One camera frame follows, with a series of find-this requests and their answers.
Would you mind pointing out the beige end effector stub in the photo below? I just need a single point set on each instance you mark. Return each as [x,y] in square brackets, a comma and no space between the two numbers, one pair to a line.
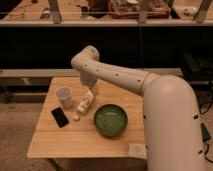
[94,89]

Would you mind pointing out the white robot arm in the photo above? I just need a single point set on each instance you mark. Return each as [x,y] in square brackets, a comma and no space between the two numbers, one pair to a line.
[172,127]

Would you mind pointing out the translucent plastic cup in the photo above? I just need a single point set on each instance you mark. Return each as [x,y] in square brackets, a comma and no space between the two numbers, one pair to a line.
[64,95]

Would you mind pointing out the small white cube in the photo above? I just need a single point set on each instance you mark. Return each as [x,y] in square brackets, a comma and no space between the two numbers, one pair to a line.
[76,117]

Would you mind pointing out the green ceramic bowl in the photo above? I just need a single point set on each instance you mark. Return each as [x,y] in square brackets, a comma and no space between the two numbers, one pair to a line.
[110,120]

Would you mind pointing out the wooden table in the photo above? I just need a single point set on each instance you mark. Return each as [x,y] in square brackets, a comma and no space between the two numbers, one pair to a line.
[79,142]

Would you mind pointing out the black smartphone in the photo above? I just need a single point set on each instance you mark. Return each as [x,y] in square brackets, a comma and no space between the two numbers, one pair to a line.
[60,117]

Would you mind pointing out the black foot pedal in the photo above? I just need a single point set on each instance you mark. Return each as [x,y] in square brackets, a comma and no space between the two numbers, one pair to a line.
[205,133]

